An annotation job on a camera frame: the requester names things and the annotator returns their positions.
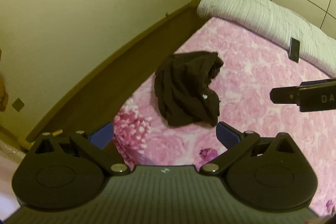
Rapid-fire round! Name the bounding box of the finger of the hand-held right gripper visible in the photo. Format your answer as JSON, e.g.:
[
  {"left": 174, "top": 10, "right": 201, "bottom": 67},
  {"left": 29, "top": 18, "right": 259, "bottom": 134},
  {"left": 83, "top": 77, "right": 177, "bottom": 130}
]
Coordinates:
[{"left": 270, "top": 86, "right": 302, "bottom": 104}]

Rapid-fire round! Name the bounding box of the black long-sleeved sweater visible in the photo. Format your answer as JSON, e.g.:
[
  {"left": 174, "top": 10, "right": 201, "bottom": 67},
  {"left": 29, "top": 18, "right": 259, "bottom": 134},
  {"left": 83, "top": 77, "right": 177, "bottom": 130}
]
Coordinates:
[{"left": 154, "top": 51, "right": 224, "bottom": 127}]

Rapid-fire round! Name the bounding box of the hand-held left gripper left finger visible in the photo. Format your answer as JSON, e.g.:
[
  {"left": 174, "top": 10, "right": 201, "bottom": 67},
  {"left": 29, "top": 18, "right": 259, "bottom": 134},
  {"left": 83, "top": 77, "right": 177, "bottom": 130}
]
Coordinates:
[{"left": 29, "top": 122, "right": 131, "bottom": 176}]

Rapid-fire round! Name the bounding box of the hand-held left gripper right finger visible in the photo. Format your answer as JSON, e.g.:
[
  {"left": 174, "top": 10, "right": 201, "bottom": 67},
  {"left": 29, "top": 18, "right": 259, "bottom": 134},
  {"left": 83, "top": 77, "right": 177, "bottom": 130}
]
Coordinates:
[{"left": 200, "top": 121, "right": 307, "bottom": 176}]

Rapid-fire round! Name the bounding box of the grey ribbed quilt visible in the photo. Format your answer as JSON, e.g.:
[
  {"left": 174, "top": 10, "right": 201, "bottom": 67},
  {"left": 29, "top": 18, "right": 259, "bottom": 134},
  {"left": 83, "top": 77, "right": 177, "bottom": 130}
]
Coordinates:
[{"left": 197, "top": 0, "right": 336, "bottom": 78}]

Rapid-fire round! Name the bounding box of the pink floral blanket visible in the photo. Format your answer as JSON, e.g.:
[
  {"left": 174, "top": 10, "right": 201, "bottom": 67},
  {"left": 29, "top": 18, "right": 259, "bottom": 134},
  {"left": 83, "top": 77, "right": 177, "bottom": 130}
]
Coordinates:
[{"left": 113, "top": 15, "right": 336, "bottom": 217}]

